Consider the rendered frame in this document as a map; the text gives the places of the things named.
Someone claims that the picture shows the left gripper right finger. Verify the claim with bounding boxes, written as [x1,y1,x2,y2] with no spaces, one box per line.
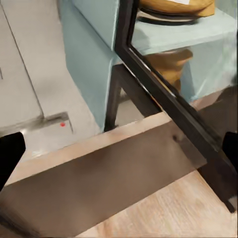
[222,132,238,171]

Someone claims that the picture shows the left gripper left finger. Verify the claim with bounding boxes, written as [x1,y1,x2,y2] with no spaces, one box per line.
[0,132,26,191]

